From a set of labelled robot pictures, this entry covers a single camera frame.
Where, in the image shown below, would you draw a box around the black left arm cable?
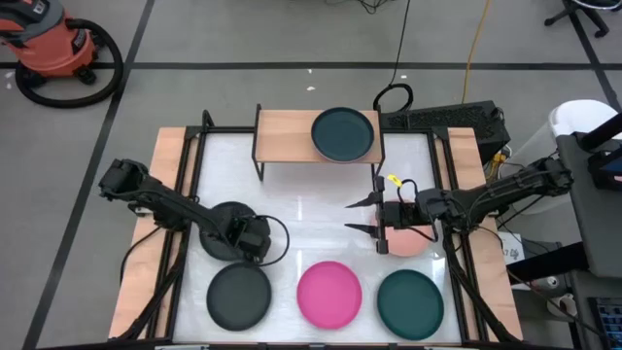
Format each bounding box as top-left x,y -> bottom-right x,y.
252,214 -> 292,267

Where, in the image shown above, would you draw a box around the teal green plate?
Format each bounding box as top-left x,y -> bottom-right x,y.
376,268 -> 445,341

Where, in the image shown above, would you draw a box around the black computer tower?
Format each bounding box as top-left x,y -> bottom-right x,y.
380,100 -> 512,165

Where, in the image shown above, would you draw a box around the black keyboard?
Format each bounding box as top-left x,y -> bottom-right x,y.
587,296 -> 622,350

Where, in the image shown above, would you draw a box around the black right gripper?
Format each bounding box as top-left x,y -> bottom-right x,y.
343,175 -> 423,256

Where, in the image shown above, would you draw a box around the dark navy plate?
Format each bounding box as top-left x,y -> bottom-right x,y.
310,106 -> 376,164

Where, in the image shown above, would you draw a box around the peach plate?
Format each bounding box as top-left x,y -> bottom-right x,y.
371,207 -> 437,259

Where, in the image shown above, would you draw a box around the white paper sheet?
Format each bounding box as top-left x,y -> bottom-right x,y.
499,231 -> 527,266

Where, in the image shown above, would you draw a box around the wooden shelf black metal legs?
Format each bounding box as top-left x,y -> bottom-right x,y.
251,102 -> 386,184

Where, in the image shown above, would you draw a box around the grey desk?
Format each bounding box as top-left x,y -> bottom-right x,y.
555,130 -> 622,279

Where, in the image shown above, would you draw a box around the dark grey plate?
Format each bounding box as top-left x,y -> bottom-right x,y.
205,262 -> 273,333
197,200 -> 261,263

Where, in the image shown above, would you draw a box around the black metal table frame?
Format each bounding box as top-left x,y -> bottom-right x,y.
109,109 -> 526,346

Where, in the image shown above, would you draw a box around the black device on desk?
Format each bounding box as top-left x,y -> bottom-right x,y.
586,148 -> 622,192

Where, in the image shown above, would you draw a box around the pink plate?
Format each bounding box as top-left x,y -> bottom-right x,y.
295,261 -> 363,331

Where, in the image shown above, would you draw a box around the white plastic bin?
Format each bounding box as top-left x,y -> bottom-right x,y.
504,99 -> 622,216

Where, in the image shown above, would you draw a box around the yellow cable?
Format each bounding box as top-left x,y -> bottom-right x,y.
460,0 -> 490,105

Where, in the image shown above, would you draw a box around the white table mat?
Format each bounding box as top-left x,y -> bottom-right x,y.
172,130 -> 464,344

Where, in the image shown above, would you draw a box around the orange shop vacuum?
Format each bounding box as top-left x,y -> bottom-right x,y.
0,0 -> 98,87
13,17 -> 125,109

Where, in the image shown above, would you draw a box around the black chair base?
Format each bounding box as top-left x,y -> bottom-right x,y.
543,0 -> 611,39

